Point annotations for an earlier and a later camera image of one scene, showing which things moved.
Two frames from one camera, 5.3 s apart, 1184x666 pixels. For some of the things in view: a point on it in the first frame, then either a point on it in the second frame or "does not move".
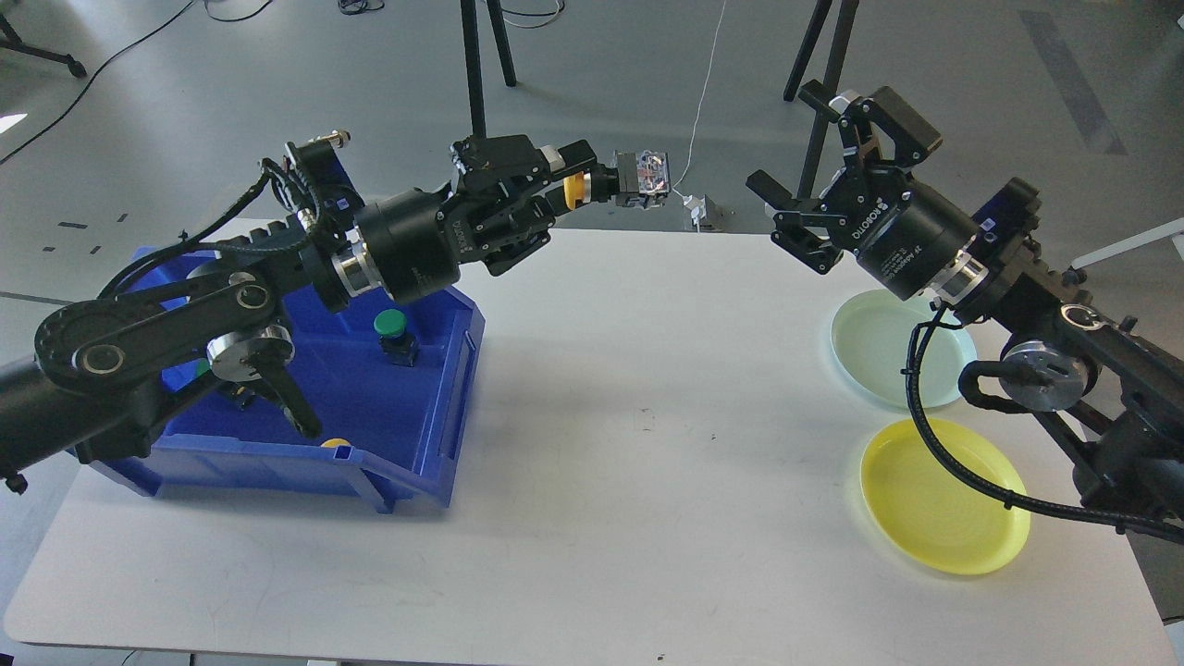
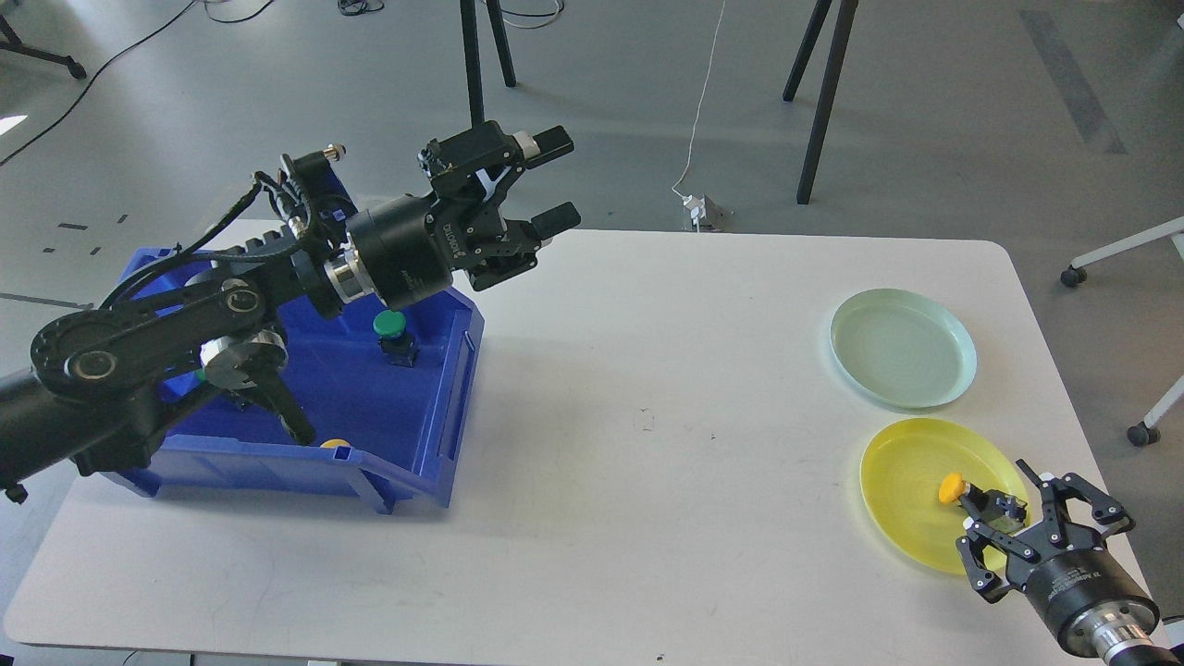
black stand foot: x=10 y=39 does not move
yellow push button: x=644 y=178 → x=953 y=488
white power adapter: x=697 y=206 does not move
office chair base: x=1077 y=272 does not move
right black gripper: x=905 y=234 → x=1069 y=577
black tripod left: x=469 y=19 does not move
